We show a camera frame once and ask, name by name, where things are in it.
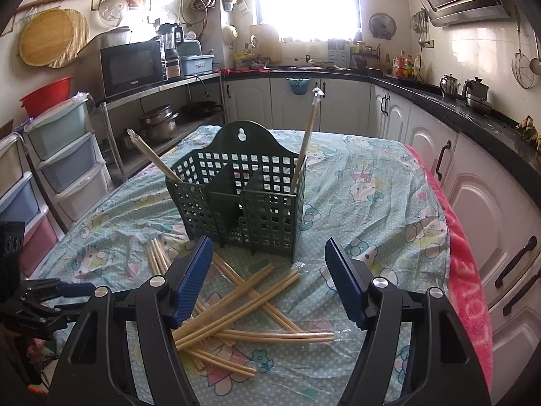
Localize black kitchen countertop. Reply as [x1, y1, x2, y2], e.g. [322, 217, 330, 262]
[222, 65, 541, 193]

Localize blue hanging plastic bin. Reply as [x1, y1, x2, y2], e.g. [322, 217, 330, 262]
[286, 77, 312, 96]

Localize blue plastic dish box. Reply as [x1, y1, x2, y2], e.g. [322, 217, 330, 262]
[179, 53, 215, 78]

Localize metal kettle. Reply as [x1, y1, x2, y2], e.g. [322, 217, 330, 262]
[439, 73, 462, 99]

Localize round woven straw mat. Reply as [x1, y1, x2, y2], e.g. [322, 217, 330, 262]
[47, 8, 91, 69]

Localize wire mesh strainer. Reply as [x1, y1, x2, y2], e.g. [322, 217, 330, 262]
[511, 6, 536, 90]

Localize pink blanket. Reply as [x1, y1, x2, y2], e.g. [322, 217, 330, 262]
[403, 144, 494, 390]

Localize white base kitchen cabinets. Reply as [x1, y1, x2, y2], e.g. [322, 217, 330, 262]
[222, 77, 541, 390]

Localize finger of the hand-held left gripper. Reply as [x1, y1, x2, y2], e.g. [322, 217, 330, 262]
[23, 280, 96, 305]
[10, 299, 70, 341]

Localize black microwave oven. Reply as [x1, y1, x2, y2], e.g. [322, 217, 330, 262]
[100, 40, 166, 99]

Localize clear plastic lid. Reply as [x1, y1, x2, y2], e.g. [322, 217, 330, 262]
[99, 0, 130, 28]

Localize red plastic basin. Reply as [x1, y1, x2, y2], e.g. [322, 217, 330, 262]
[20, 77, 75, 118]

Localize black wok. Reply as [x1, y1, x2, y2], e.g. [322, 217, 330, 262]
[180, 100, 224, 120]

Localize countertop utensil rack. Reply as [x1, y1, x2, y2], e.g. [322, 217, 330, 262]
[327, 38, 352, 69]

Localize ginger roots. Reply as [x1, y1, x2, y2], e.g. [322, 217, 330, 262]
[516, 115, 541, 150]

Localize pastel plastic drawer unit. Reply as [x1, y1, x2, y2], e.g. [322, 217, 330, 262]
[0, 133, 61, 280]
[23, 92, 114, 226]

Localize white plastic jug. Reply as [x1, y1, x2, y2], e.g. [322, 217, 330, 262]
[249, 23, 282, 63]

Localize group of cooking oil bottles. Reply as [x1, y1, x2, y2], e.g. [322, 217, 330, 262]
[382, 50, 424, 80]

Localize black blender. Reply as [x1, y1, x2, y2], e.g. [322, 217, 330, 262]
[158, 23, 185, 63]

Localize pile of bamboo chopsticks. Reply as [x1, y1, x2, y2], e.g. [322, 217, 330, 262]
[146, 237, 351, 379]

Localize black plastic basket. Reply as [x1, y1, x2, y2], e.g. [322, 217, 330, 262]
[165, 120, 308, 264]

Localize hanging metal ladles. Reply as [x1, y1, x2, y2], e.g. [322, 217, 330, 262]
[411, 7, 428, 48]

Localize stacked metal pots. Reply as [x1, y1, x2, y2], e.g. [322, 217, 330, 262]
[139, 104, 180, 143]

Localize cartoon cat printed tablecloth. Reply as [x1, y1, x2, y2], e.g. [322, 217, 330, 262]
[31, 125, 451, 406]

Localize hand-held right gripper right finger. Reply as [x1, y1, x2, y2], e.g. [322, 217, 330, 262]
[325, 238, 492, 406]

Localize round bamboo tray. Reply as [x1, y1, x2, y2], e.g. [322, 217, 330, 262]
[19, 8, 75, 67]

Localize dark teapot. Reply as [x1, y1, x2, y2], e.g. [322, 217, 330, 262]
[462, 76, 494, 113]

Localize small wall fan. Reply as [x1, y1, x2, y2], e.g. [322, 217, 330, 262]
[368, 12, 397, 41]

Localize metal shelf rack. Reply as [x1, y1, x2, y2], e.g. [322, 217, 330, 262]
[99, 72, 225, 182]

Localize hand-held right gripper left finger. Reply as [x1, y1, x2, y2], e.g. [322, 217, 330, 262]
[48, 235, 213, 406]

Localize wooden rolling pin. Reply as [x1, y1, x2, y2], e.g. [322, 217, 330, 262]
[16, 0, 99, 13]

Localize kitchen window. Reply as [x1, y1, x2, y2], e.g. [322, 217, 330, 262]
[253, 0, 363, 44]

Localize bamboo chopstick pair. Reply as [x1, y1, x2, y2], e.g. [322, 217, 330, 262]
[289, 87, 326, 193]
[124, 128, 183, 182]

